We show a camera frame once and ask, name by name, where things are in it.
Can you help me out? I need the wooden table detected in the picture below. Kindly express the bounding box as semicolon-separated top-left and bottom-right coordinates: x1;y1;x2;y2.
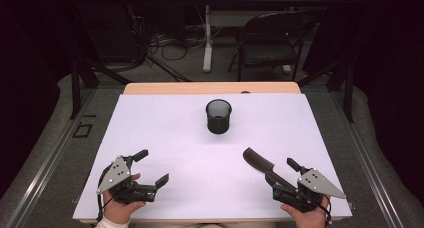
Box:
72;81;354;226

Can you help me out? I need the person's right hand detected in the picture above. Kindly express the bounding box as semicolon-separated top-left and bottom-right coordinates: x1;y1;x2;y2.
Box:
279;195;332;228

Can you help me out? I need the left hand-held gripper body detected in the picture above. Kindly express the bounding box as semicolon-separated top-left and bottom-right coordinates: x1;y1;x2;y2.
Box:
96;154;157;205

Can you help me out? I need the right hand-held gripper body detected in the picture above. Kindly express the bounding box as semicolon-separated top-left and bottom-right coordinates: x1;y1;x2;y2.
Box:
271;167;347;213

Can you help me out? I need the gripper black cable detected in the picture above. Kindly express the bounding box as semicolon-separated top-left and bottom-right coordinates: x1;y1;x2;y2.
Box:
95;166;113;223
311;194;334;226

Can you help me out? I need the aluminium floor rail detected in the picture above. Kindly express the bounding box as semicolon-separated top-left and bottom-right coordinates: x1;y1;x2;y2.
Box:
328;89;406;228
4;87;98;228

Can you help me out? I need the black mesh pen cup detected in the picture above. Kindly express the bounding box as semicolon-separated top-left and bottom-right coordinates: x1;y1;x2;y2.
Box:
205;98;233;135

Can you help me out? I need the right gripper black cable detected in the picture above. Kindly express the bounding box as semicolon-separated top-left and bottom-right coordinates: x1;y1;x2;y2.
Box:
311;194;334;226

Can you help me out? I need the black metal frame post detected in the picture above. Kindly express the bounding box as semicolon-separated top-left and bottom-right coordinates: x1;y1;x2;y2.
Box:
296;59;355;124
69;37;134;120

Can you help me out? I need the light desk with white legs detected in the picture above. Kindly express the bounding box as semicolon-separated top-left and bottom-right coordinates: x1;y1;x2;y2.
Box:
183;0;336;74

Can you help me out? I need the tangle of floor cables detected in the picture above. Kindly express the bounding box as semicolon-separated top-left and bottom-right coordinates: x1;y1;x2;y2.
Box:
131;4;223;63

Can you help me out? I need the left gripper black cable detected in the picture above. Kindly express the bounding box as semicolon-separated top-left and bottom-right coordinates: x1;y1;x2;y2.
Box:
95;166;113;223

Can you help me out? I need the black folding chair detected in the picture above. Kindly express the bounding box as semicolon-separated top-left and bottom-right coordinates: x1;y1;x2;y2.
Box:
227;11;318;83

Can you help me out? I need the person's left hand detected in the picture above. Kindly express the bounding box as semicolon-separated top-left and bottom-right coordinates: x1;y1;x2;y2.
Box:
101;173;147;225

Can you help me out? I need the white table mat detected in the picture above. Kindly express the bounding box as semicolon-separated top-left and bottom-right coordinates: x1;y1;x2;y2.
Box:
72;92;354;221

